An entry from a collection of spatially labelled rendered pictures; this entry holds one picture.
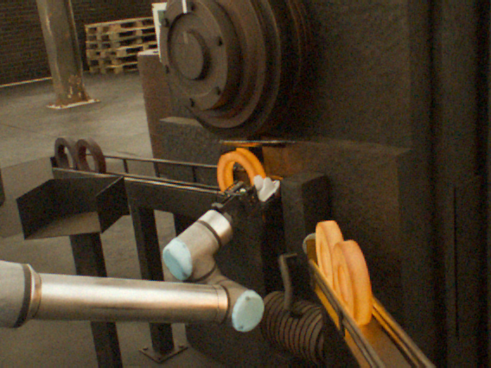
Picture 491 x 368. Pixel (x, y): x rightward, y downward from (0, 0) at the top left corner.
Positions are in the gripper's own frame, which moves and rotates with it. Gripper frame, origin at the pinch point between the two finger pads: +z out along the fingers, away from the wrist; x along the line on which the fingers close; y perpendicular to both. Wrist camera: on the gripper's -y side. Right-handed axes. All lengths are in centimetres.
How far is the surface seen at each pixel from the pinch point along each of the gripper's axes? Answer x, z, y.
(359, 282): -53, -30, 10
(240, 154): 9.5, -0.3, 9.1
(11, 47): 1011, 322, -118
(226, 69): -0.9, -2.5, 35.9
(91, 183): 69, -19, 1
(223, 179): 18.6, -2.9, 0.9
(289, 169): -0.7, 5.6, 1.9
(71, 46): 661, 265, -86
